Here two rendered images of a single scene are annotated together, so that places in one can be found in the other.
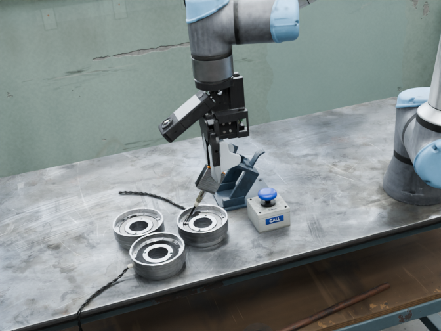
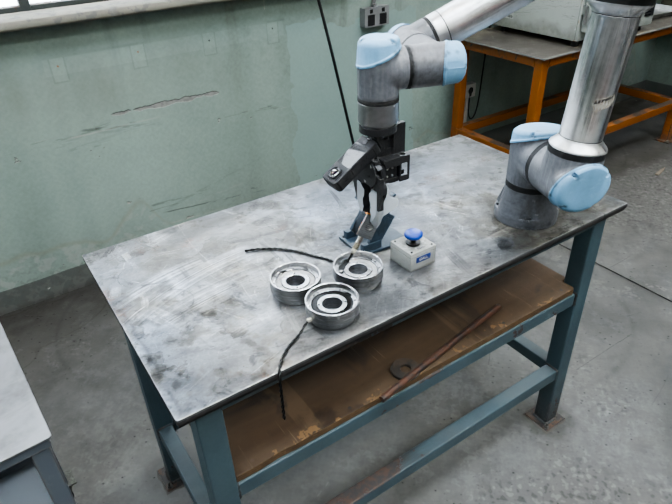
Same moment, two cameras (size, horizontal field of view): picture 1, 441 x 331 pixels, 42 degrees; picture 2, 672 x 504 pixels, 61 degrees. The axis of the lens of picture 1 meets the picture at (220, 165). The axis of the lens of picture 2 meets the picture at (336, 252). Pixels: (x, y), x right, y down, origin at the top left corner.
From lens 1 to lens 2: 0.40 m
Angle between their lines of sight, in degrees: 16
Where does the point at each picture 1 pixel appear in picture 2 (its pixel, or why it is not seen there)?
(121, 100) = (145, 157)
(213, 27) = (391, 73)
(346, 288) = (463, 315)
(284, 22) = (456, 65)
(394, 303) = (510, 321)
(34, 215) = (164, 284)
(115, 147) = (142, 209)
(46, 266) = (213, 333)
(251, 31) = (425, 75)
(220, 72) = (391, 117)
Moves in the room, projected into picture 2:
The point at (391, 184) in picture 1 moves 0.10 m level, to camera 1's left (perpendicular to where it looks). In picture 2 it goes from (508, 214) to (471, 222)
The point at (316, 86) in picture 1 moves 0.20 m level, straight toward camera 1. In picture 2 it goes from (338, 130) to (344, 145)
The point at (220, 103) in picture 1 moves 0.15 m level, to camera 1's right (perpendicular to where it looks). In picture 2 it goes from (384, 148) to (455, 136)
